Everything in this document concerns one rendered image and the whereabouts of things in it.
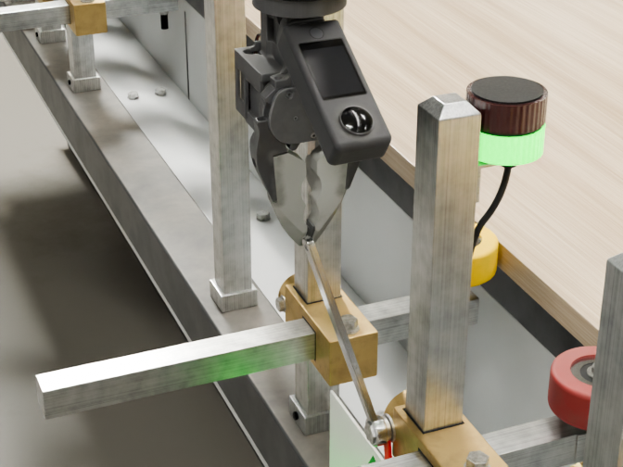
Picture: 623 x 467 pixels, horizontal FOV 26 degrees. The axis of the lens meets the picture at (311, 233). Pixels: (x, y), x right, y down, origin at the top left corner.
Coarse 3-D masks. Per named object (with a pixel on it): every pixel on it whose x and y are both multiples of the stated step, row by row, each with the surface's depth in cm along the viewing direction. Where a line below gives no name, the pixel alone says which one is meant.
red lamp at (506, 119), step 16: (544, 96) 99; (480, 112) 98; (496, 112) 97; (512, 112) 97; (528, 112) 97; (544, 112) 99; (480, 128) 99; (496, 128) 98; (512, 128) 98; (528, 128) 98
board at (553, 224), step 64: (384, 0) 198; (448, 0) 198; (512, 0) 198; (576, 0) 198; (384, 64) 174; (448, 64) 174; (512, 64) 174; (576, 64) 174; (576, 128) 156; (512, 192) 141; (576, 192) 141; (512, 256) 130; (576, 256) 129; (576, 320) 120
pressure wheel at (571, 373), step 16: (576, 352) 113; (592, 352) 113; (560, 368) 111; (576, 368) 111; (592, 368) 110; (560, 384) 109; (576, 384) 109; (560, 400) 109; (576, 400) 108; (560, 416) 110; (576, 416) 109
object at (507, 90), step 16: (480, 80) 101; (496, 80) 101; (512, 80) 101; (528, 80) 101; (480, 96) 98; (496, 96) 98; (512, 96) 98; (528, 96) 98; (480, 176) 100; (496, 208) 104; (480, 224) 104
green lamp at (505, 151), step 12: (540, 132) 99; (480, 144) 99; (492, 144) 99; (504, 144) 98; (516, 144) 98; (528, 144) 99; (540, 144) 100; (480, 156) 100; (492, 156) 99; (504, 156) 99; (516, 156) 99; (528, 156) 99; (540, 156) 101
